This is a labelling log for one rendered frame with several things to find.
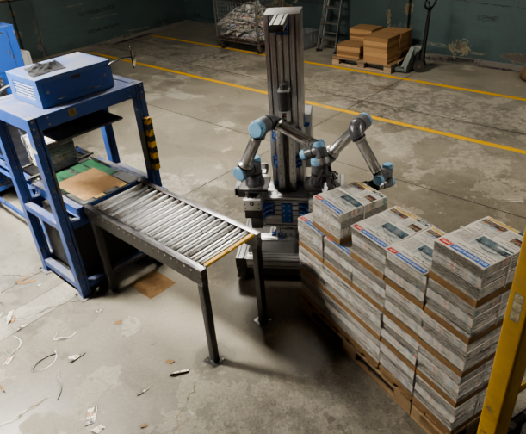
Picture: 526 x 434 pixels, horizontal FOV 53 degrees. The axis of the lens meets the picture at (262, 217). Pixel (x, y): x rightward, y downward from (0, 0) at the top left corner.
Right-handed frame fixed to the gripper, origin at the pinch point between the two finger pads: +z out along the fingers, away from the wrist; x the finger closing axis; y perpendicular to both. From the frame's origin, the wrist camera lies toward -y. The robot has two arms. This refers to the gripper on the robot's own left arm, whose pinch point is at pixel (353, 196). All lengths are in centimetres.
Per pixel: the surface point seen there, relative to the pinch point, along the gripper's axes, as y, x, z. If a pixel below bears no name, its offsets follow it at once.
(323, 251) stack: -15, 26, 43
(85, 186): -5, -142, 161
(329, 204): 21, 29, 40
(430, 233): 21, 87, 12
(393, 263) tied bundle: 15, 90, 40
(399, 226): 21, 72, 21
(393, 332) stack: -33, 94, 39
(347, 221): 14, 42, 35
